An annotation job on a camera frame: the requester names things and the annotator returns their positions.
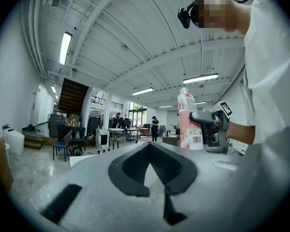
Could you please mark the glass window front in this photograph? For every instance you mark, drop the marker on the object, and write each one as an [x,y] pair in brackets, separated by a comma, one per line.
[137,115]

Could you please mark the wooden step platform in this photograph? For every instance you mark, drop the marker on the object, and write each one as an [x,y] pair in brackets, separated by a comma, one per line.
[33,142]

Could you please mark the white trash bin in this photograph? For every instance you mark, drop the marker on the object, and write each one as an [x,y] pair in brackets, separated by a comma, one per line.
[14,141]

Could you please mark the pink white bottle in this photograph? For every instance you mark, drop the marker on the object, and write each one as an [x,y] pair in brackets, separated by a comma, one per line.
[187,136]

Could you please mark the white toilet bowl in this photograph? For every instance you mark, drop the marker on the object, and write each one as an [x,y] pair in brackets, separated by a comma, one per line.
[7,149]

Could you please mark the person's white shirt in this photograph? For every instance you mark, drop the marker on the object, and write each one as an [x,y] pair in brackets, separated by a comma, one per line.
[268,69]

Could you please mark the black-framed white table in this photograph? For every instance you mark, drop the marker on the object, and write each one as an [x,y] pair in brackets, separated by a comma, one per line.
[133,129]

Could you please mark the person's head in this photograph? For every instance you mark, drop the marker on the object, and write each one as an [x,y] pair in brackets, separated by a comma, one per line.
[215,11]

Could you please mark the black wardrobe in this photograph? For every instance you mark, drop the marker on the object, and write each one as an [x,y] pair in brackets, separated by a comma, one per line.
[93,127]

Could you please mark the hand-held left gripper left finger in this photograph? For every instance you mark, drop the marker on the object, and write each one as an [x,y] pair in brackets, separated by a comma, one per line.
[99,202]

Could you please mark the black curved faucet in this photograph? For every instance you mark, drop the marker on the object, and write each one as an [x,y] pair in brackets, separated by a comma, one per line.
[113,146]

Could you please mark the black head-worn camera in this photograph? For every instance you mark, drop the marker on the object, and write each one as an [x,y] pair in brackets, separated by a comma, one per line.
[184,17]

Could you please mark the black desk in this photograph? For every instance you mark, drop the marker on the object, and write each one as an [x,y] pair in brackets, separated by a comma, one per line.
[75,129]

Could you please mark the dark wooden staircase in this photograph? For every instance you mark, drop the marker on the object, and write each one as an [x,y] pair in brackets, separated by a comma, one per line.
[72,95]

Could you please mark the dark drawer cabinet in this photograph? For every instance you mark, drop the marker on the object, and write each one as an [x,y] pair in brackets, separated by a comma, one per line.
[54,124]

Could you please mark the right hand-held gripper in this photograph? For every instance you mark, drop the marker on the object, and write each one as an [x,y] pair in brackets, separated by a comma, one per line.
[215,136]

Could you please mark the blue grey chair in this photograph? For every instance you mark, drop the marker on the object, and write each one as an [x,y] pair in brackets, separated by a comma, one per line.
[68,136]

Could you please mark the white door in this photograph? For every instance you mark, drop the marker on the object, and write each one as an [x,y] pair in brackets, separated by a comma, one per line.
[36,105]

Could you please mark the marble vanity cabinet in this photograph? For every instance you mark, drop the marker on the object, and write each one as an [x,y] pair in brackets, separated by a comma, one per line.
[102,138]

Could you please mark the wooden frame model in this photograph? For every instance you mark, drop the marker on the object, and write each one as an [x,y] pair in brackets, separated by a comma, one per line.
[72,121]

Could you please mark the person's right forearm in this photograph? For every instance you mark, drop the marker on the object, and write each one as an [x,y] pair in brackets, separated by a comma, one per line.
[241,133]

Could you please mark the black balcony railing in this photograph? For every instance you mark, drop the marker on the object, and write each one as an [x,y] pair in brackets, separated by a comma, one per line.
[116,105]

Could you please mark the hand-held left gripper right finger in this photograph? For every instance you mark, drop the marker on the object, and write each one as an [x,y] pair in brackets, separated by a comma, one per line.
[220,190]

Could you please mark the black bag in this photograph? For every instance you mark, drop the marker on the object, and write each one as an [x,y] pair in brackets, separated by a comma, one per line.
[75,150]

